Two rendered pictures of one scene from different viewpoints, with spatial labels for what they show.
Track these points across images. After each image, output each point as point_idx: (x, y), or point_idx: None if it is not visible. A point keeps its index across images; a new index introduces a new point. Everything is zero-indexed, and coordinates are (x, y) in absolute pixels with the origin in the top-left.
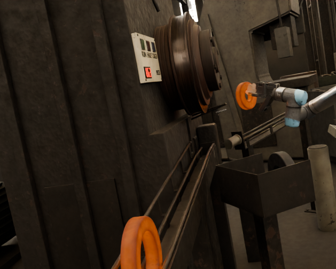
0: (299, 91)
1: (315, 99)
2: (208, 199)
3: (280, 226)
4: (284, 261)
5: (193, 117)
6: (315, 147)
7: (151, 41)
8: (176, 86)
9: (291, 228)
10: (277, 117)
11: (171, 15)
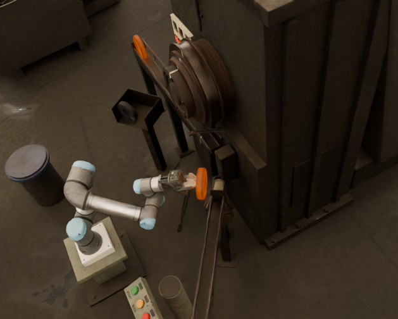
0: (137, 180)
1: (132, 205)
2: (235, 183)
3: (235, 307)
4: (198, 242)
5: (230, 137)
6: (171, 283)
7: (186, 34)
8: None
9: (221, 306)
10: (211, 274)
11: (251, 69)
